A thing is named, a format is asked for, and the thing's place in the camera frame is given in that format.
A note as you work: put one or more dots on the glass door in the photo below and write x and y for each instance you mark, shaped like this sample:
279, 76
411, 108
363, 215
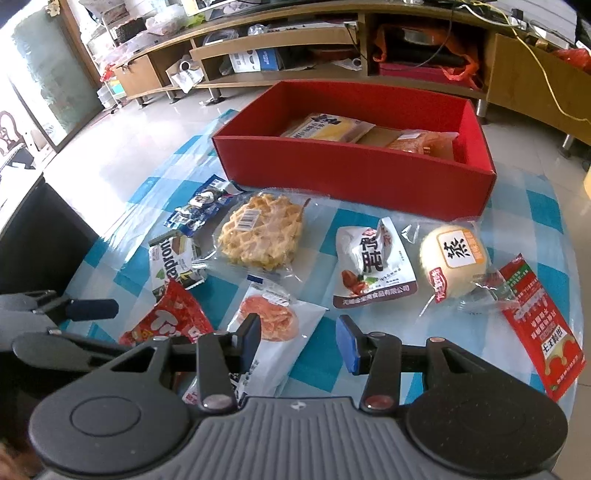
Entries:
55, 78

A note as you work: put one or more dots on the red cardboard box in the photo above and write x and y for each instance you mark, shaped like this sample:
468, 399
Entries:
346, 170

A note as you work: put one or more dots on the white plastic bag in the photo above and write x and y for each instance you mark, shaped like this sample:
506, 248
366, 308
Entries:
184, 74

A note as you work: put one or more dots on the steamed cake packet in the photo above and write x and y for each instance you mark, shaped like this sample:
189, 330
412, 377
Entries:
452, 258

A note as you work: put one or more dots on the red sachet packet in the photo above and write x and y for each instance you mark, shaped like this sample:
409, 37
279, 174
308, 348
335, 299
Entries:
540, 332

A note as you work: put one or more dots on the blue checked tablecloth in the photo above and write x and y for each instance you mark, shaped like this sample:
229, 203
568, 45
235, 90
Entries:
318, 344

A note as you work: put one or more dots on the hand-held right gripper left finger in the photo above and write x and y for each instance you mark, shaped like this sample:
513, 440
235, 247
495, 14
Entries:
251, 339

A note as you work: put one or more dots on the blue white carton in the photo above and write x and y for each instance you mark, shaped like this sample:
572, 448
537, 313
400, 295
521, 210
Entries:
254, 60

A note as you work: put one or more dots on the wooden tv stand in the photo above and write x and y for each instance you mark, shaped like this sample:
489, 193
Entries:
521, 83

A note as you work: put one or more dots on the brown flat packet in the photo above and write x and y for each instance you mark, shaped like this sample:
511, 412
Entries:
376, 136

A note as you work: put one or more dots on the white chicken leg packet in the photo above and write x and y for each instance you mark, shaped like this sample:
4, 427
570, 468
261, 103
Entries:
369, 267

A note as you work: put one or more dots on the white green wafer packet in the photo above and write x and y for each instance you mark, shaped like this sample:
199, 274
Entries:
171, 263

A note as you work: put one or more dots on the white packet with orange food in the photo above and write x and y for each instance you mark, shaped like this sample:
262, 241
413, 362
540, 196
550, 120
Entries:
272, 314

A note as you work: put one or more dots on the red plastic bag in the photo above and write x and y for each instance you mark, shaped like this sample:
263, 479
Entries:
572, 57

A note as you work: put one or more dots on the flat red box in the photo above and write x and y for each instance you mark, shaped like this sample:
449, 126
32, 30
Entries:
411, 71

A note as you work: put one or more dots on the white ornate chair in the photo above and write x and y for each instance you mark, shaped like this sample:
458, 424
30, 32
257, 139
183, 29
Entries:
11, 134

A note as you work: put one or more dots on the yellow snack packet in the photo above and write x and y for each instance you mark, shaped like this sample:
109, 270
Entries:
332, 129

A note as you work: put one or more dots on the blue cookie packet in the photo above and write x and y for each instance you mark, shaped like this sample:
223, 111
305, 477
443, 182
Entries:
203, 203

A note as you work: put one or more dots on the clear waffle packet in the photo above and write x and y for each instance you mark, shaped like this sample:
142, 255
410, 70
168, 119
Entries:
258, 230

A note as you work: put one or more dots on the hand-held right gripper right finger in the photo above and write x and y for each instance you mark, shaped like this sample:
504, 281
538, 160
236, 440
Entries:
348, 344

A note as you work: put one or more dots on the orange snack packet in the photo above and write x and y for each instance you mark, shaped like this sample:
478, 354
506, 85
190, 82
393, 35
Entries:
415, 143

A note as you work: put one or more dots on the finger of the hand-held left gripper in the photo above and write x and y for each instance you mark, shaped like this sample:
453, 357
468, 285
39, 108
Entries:
83, 350
92, 309

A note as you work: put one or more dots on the red snack bag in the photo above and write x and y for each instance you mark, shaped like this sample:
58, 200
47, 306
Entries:
171, 314

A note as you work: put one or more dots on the orange plastic bag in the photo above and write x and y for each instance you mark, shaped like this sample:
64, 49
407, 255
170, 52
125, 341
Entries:
461, 69

